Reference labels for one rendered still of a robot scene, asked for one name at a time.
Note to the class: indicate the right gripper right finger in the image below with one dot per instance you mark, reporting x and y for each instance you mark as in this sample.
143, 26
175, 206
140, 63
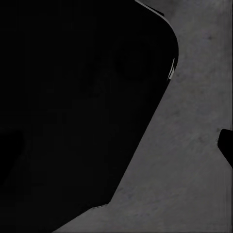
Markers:
225, 144

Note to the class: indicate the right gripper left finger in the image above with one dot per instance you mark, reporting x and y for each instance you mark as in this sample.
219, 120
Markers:
12, 145

